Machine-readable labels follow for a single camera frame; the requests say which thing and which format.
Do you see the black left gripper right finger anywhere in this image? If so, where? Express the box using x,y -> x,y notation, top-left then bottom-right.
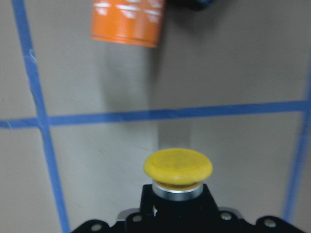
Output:
194,184 -> 233,233

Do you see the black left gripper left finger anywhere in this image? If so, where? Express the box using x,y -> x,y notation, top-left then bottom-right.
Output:
125,184 -> 160,233

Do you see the orange can with white print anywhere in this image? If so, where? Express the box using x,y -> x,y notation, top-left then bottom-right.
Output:
90,0 -> 166,48

